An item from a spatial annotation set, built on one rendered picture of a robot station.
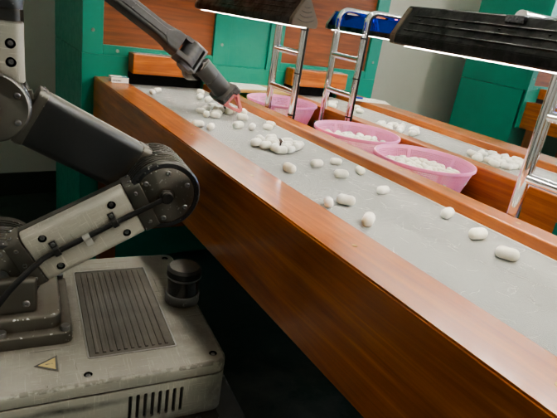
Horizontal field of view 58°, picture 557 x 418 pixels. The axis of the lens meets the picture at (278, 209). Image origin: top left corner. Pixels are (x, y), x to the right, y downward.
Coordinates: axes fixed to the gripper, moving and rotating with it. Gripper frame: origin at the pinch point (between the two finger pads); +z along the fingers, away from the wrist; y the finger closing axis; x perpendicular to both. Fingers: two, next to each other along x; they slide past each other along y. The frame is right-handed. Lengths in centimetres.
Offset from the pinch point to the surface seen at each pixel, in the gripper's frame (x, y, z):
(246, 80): -20, 45, 18
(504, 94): -173, 79, 192
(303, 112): -17.9, 2.5, 20.9
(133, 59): 8.6, 39.6, -22.5
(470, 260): 9, -101, -7
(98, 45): 13, 46, -33
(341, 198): 13, -76, -13
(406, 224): 9, -86, -7
